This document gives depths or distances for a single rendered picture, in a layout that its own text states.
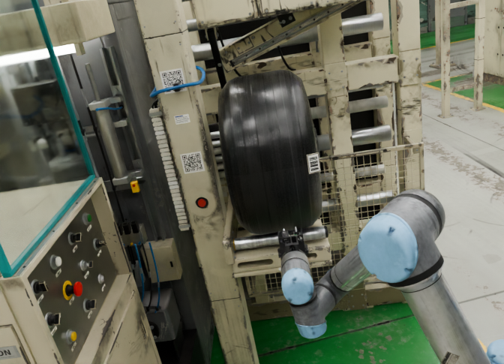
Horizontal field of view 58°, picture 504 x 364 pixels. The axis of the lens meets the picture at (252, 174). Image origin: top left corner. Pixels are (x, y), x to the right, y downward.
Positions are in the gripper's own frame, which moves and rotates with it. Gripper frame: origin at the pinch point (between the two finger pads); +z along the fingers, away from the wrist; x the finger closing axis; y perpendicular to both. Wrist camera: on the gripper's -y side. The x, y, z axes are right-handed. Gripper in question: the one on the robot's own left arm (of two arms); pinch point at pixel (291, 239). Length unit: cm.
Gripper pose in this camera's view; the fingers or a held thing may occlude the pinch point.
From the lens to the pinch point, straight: 144.8
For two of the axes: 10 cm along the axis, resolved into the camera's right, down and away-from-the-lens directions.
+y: -1.7, -9.5, -2.6
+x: -9.9, 1.5, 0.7
